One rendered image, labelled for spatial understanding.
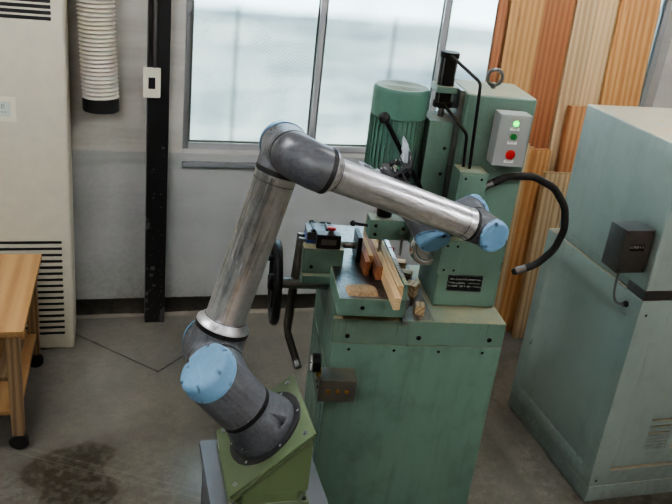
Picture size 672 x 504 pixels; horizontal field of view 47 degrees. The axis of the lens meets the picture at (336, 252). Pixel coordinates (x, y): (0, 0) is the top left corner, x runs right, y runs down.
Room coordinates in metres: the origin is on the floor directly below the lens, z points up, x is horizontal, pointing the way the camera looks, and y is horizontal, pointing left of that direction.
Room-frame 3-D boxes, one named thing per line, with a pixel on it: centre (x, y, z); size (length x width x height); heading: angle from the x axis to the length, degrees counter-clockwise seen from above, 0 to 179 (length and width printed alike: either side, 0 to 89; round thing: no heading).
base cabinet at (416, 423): (2.45, -0.26, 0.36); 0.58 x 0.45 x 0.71; 100
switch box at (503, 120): (2.34, -0.48, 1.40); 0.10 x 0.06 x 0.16; 100
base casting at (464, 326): (2.45, -0.26, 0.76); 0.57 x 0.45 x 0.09; 100
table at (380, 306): (2.43, -0.03, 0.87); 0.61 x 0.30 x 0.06; 10
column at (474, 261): (2.48, -0.43, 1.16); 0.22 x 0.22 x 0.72; 10
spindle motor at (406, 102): (2.42, -0.14, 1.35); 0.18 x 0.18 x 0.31
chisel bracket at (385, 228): (2.43, -0.16, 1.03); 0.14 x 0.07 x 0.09; 100
